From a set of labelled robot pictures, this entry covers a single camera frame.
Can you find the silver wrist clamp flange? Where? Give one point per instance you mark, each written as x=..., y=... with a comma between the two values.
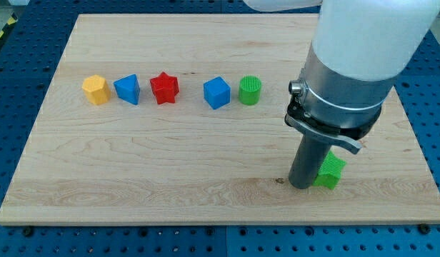
x=331, y=109

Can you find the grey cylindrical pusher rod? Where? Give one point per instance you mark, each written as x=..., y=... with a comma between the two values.
x=307, y=162

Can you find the green star block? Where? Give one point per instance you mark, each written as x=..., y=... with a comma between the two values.
x=330, y=171

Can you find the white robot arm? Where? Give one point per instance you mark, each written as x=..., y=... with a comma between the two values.
x=358, y=50

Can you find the red star block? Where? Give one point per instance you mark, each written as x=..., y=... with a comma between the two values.
x=165, y=88

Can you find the wooden board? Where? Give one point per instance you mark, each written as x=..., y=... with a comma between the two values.
x=119, y=164

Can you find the green cylinder block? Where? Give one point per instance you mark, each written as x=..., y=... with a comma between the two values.
x=249, y=90

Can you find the blue cube block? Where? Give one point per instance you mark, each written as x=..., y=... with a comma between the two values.
x=217, y=92

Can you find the blue triangle block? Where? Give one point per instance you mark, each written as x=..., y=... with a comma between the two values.
x=128, y=89

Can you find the yellow hexagon block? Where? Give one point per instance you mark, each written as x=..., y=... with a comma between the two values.
x=96, y=89

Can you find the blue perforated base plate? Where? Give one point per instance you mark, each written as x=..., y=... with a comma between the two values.
x=29, y=53

